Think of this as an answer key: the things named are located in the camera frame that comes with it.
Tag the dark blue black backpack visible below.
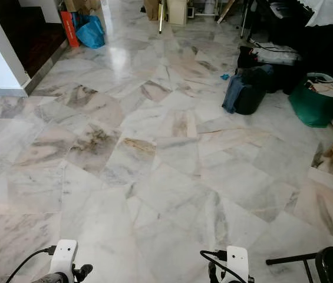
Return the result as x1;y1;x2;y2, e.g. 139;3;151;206
222;64;275;116

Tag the green fabric bag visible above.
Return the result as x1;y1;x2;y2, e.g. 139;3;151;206
288;73;333;129

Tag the black bag with white papers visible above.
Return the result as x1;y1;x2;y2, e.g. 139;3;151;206
237;42;302;71

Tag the blue plastic bag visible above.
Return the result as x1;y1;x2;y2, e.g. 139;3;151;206
75;14;106;50

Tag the orange red flat box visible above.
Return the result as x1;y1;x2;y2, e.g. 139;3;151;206
61;11;80;48

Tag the dark black table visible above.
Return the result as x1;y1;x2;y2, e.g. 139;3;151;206
278;24;333;95

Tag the beige plastic bin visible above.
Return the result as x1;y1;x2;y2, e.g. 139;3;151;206
167;0;189;25

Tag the brown cardboard boxes stack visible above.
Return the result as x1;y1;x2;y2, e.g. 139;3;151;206
64;0;102;15

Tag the brown cardboard sheet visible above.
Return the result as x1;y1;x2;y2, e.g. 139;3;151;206
143;0;161;21

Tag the white lace cloth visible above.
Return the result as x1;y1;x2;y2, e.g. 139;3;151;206
305;0;333;27

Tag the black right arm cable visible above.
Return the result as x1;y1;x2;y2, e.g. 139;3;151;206
200;249;235;283

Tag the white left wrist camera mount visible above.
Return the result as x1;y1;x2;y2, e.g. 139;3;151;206
53;239;78;278

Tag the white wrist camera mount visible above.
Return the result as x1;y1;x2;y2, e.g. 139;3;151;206
53;239;78;278
225;245;250;283

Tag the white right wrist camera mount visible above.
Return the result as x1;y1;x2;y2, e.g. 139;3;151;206
225;245;250;283

